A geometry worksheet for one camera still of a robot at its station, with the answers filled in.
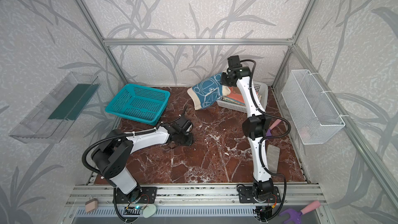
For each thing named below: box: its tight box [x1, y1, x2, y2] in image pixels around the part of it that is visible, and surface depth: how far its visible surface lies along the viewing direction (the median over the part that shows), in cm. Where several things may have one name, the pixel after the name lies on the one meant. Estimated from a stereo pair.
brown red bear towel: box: [221, 85, 246, 105], surface depth 93 cm
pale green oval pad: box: [142, 204, 156, 219], surface depth 70 cm
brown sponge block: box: [84, 198, 98, 213], surface depth 71 cm
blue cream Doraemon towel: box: [187, 72, 232, 111], surface depth 104 cm
